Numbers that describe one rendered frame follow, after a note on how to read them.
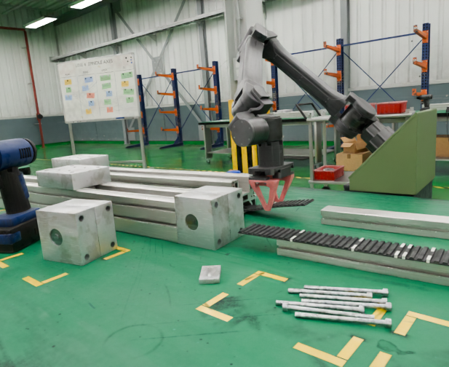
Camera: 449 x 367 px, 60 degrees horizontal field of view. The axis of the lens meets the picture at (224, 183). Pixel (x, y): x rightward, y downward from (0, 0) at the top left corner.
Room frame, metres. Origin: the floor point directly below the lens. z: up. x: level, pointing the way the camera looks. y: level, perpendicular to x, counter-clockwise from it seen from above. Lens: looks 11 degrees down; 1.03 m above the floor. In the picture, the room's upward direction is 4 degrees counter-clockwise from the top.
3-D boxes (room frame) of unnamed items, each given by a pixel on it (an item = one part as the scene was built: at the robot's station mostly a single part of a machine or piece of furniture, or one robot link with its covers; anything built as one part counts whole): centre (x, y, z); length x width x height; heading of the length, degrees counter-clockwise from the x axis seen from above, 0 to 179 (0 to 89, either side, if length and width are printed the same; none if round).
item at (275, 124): (0.87, -0.10, 0.98); 0.07 x 0.06 x 0.07; 138
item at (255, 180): (0.86, -0.10, 0.84); 0.07 x 0.07 x 0.09; 53
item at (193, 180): (1.16, 0.27, 0.82); 0.80 x 0.10 x 0.09; 53
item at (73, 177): (1.00, 0.39, 0.87); 0.16 x 0.11 x 0.07; 53
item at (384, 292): (0.48, -0.15, 0.78); 0.11 x 0.01 x 0.01; 71
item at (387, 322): (0.41, -0.12, 0.78); 0.11 x 0.01 x 0.01; 70
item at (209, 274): (0.56, 0.03, 0.78); 0.05 x 0.03 x 0.01; 176
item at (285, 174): (0.88, -0.12, 0.84); 0.07 x 0.07 x 0.09; 53
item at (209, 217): (0.75, 0.02, 0.83); 0.12 x 0.09 x 0.10; 143
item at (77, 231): (0.72, 0.27, 0.83); 0.11 x 0.10 x 0.10; 152
